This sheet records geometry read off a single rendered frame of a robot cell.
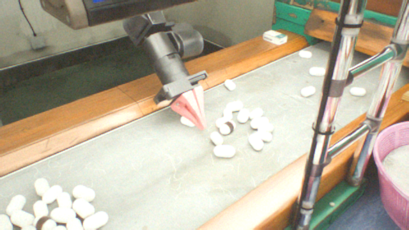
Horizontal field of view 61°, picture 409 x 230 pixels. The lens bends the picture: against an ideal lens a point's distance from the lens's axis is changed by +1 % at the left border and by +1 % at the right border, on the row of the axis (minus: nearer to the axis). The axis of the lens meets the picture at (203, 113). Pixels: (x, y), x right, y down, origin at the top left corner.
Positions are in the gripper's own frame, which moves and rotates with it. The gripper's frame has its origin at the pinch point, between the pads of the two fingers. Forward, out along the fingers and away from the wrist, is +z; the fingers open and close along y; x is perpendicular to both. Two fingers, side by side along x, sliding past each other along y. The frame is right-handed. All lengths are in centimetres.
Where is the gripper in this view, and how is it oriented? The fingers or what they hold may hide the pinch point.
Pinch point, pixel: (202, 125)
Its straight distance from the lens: 66.2
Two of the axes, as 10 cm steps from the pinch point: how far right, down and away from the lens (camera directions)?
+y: 7.6, -3.5, 5.4
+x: -4.2, 3.6, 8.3
